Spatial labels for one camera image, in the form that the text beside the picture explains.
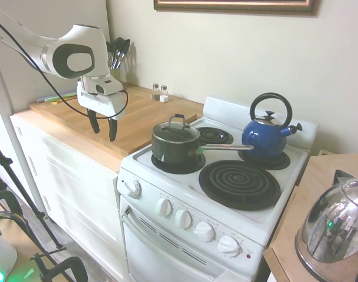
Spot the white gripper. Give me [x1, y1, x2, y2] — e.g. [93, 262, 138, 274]
[76, 81, 128, 143]

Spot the glass pot lid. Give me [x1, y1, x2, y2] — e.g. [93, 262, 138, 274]
[152, 113, 201, 145]

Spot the wooden butcher block board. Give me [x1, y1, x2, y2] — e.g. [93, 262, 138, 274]
[29, 83, 205, 157]

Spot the green cutting mat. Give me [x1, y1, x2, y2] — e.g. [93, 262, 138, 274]
[44, 93, 78, 105]

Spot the white stove knob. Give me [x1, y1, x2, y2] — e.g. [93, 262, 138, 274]
[217, 235, 242, 257]
[193, 221, 216, 241]
[174, 209, 194, 230]
[123, 179, 143, 199]
[155, 197, 174, 219]

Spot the white kitchen cabinet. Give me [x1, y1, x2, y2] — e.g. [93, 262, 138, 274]
[9, 113, 130, 281]

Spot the black kitchen utensil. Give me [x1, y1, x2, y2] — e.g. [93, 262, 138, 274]
[119, 39, 131, 69]
[106, 41, 116, 70]
[113, 37, 124, 69]

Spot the dark green saucepan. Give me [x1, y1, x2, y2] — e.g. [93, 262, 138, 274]
[151, 122, 255, 168]

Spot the white stand pole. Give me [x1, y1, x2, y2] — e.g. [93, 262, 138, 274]
[0, 52, 51, 219]

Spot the small black coil burner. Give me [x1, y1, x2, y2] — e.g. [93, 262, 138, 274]
[151, 150, 207, 175]
[195, 126, 235, 146]
[238, 149, 292, 171]

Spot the black tripod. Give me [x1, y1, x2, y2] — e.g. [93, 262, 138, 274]
[0, 137, 67, 251]

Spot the white electric stove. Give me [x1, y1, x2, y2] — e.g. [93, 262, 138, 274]
[117, 96, 320, 282]

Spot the large black coil burner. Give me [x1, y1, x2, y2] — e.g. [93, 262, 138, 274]
[198, 159, 282, 212]

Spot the blue enamel kettle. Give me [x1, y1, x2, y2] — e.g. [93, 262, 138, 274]
[241, 92, 303, 160]

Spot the shiny steel kettle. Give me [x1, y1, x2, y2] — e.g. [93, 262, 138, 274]
[294, 169, 358, 280]

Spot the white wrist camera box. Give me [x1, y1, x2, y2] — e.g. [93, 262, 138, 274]
[94, 77, 124, 96]

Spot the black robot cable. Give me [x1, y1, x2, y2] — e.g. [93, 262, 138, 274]
[0, 16, 129, 120]

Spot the gold picture frame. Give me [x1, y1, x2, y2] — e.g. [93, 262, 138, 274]
[153, 0, 322, 16]

